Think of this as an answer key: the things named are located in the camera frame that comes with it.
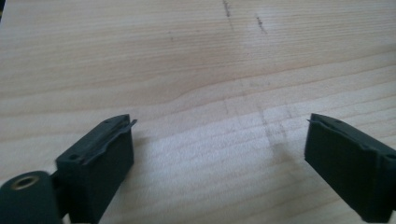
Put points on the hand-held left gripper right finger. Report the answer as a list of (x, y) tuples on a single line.
[(348, 161)]

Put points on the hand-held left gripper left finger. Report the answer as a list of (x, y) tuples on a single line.
[(96, 168)]

